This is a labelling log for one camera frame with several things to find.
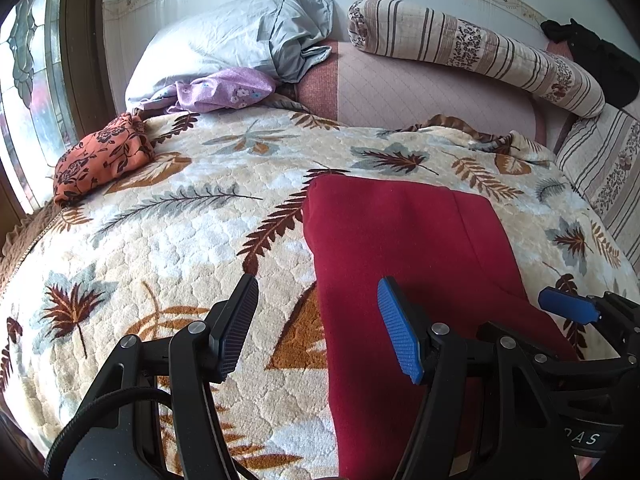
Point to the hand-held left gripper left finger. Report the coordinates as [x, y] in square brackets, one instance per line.
[235, 335]

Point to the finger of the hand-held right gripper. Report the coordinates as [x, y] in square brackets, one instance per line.
[575, 369]
[570, 305]

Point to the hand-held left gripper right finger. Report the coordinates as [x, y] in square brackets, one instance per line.
[400, 332]

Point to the red sweater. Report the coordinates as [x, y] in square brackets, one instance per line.
[400, 230]

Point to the leaf print fleece blanket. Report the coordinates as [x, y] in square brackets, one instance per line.
[175, 240]

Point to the orange floral cloth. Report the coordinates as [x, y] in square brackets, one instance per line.
[100, 160]

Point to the brown ruffled bedcover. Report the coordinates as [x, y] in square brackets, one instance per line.
[30, 240]

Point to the purple floral cloth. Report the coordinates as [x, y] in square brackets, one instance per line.
[220, 92]

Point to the pink quilted mattress pad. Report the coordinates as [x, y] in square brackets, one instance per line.
[425, 90]

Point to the black cloth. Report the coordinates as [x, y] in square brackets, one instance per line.
[600, 60]

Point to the striped floral bolster pillow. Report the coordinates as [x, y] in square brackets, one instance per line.
[475, 45]

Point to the pale grey pillow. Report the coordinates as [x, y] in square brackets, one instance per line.
[215, 40]

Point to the patterned glass window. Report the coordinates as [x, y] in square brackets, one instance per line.
[30, 75]

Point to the wooden window frame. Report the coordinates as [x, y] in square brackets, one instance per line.
[85, 45]

